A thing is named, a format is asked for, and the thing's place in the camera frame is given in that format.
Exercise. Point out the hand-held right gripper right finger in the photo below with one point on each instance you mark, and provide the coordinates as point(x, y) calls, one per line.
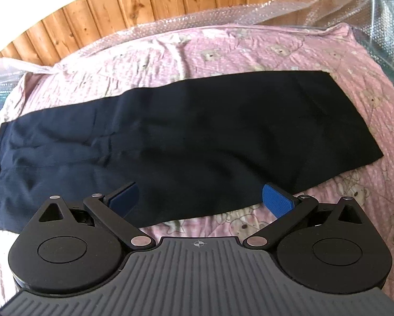
point(276, 200)

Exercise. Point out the clear bubble wrap sheet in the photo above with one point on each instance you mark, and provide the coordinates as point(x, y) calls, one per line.
point(282, 10)

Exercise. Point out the black pants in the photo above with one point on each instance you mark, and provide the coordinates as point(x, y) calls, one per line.
point(216, 131)

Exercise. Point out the pink bear print blanket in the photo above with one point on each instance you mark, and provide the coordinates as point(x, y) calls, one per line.
point(249, 51)

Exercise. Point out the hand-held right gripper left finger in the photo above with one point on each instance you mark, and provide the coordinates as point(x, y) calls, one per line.
point(124, 199)

